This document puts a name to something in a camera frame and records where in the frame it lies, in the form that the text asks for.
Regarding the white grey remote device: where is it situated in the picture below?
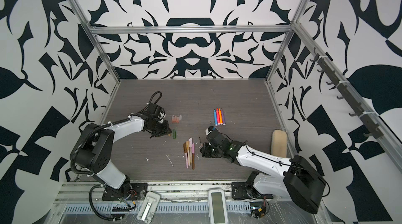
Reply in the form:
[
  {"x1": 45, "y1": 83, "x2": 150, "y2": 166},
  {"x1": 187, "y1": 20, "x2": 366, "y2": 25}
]
[{"x1": 137, "y1": 192, "x2": 161, "y2": 224}]

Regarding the red pink marker pen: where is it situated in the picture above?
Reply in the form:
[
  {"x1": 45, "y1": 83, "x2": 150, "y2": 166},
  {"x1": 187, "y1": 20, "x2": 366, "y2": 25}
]
[{"x1": 215, "y1": 109, "x2": 220, "y2": 125}]

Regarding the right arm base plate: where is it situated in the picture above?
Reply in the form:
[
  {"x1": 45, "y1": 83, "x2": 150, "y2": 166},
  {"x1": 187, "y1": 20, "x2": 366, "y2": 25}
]
[{"x1": 231, "y1": 182, "x2": 274, "y2": 201}]

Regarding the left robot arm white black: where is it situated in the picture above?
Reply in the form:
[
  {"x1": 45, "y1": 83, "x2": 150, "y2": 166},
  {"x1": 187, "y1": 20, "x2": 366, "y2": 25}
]
[{"x1": 70, "y1": 103, "x2": 172, "y2": 197}]

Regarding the black corrugated cable hose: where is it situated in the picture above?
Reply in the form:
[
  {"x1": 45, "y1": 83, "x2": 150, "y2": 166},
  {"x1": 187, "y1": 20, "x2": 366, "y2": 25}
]
[{"x1": 88, "y1": 184, "x2": 136, "y2": 221}]

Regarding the orange marker pen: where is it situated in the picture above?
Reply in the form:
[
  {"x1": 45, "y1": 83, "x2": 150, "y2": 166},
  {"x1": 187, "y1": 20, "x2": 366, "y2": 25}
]
[{"x1": 217, "y1": 109, "x2": 223, "y2": 125}]

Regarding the gold tan marker pen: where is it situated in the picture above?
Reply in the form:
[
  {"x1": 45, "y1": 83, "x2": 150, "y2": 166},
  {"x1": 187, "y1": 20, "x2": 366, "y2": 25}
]
[{"x1": 186, "y1": 141, "x2": 191, "y2": 165}]

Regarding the white handheld display device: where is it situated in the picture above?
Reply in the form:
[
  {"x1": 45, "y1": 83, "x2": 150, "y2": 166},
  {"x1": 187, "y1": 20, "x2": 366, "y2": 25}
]
[{"x1": 208, "y1": 188, "x2": 229, "y2": 224}]

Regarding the purple marker pen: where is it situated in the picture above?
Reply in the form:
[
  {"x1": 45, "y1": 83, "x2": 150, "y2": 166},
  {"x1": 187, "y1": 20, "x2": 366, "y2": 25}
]
[{"x1": 221, "y1": 109, "x2": 226, "y2": 126}]

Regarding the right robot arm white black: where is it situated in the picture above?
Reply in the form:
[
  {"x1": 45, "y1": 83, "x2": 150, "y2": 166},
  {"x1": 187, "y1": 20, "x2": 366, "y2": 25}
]
[{"x1": 200, "y1": 126, "x2": 328, "y2": 215}]

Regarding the dark brown marker pen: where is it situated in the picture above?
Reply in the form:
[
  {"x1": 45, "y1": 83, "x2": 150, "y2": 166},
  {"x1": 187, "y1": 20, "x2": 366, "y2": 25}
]
[{"x1": 183, "y1": 142, "x2": 187, "y2": 158}]

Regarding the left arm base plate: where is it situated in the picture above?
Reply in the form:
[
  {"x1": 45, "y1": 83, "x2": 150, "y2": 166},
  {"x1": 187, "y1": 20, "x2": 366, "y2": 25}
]
[{"x1": 102, "y1": 183, "x2": 148, "y2": 201}]

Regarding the blue marker pen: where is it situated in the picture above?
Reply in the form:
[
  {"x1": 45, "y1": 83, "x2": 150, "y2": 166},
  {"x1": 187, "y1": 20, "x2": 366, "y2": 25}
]
[{"x1": 214, "y1": 109, "x2": 219, "y2": 126}]

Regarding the small green led circuit board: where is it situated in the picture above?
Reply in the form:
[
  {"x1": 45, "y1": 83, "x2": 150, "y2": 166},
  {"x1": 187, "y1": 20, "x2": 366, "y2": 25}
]
[{"x1": 250, "y1": 201, "x2": 270, "y2": 219}]

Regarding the beige whiteboard eraser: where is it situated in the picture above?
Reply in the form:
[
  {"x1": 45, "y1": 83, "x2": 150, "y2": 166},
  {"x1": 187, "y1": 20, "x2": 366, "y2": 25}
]
[{"x1": 271, "y1": 129, "x2": 287, "y2": 158}]

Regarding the light pink marker pen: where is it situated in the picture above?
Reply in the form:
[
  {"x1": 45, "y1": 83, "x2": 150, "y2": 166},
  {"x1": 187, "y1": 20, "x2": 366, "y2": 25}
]
[{"x1": 188, "y1": 137, "x2": 193, "y2": 166}]

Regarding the aluminium frame front rail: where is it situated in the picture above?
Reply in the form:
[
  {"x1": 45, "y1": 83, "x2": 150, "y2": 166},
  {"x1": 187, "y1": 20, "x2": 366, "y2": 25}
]
[{"x1": 53, "y1": 178, "x2": 323, "y2": 203}]

